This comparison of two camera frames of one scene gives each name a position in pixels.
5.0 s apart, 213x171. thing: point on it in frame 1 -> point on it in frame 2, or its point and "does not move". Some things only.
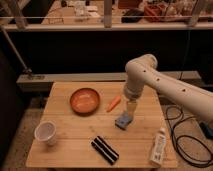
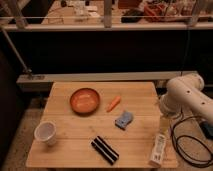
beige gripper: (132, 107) -> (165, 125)
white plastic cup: (46, 131) does not move
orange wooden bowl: (84, 102) does not move
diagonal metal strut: (15, 51) does not move
